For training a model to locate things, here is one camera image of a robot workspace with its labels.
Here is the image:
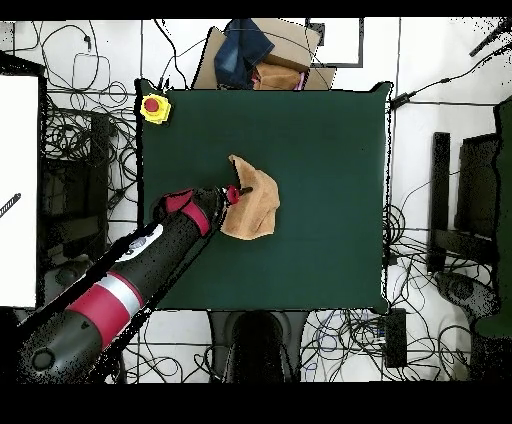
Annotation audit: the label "black power strip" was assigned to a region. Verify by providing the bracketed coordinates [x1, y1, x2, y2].
[384, 308, 408, 368]

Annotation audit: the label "black power adapter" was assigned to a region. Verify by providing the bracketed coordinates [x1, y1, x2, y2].
[389, 91, 418, 110]

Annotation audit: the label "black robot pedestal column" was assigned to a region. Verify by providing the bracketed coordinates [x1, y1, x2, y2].
[207, 309, 309, 383]

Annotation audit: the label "dark green table cloth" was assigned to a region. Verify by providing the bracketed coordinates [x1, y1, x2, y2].
[134, 78, 394, 315]

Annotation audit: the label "blue denim jeans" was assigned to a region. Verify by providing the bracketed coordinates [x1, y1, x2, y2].
[213, 17, 276, 90]

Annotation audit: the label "black floor base foot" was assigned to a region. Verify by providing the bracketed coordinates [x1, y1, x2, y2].
[434, 270, 503, 323]
[43, 258, 95, 305]

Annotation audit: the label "striped black rod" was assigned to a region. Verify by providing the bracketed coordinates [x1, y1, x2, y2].
[0, 192, 22, 220]

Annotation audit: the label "yellow emergency stop button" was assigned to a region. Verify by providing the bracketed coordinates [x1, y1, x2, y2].
[139, 93, 172, 125]

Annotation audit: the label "tangled black floor cables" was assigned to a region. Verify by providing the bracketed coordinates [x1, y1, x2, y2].
[11, 19, 141, 249]
[299, 199, 481, 383]

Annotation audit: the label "tan terry towel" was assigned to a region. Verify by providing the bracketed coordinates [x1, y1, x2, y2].
[219, 154, 281, 242]

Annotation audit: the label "orange folded cloth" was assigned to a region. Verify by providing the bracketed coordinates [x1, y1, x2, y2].
[252, 61, 307, 92]

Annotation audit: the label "brown cardboard box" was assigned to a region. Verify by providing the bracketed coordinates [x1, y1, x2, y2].
[190, 17, 338, 92]

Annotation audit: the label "thin black rectangular frame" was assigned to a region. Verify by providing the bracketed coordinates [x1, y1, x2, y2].
[304, 17, 365, 68]

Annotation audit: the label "black floor stand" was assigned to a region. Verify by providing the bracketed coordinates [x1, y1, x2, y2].
[39, 111, 111, 261]
[426, 131, 501, 275]

